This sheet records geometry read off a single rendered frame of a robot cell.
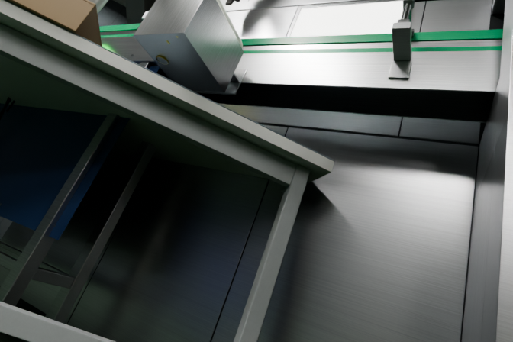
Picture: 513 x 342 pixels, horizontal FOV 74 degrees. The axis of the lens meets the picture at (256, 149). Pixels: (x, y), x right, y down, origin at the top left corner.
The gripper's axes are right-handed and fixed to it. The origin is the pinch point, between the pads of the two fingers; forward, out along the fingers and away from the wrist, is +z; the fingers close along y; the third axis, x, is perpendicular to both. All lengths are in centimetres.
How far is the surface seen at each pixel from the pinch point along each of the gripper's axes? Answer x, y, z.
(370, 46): 66, 3, 34
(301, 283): 59, -16, 99
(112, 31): -33.4, 13.3, 33.2
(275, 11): 17.1, -12.2, -3.1
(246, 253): 42, -16, 96
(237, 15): -1.6, -12.2, -2.5
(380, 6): 61, -13, -2
